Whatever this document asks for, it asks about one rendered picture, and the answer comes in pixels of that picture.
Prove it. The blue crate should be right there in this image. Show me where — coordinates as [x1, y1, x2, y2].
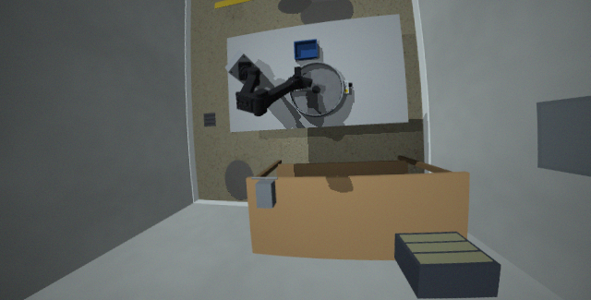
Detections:
[294, 39, 318, 61]

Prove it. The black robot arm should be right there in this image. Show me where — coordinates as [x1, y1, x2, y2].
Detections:
[235, 62, 312, 116]

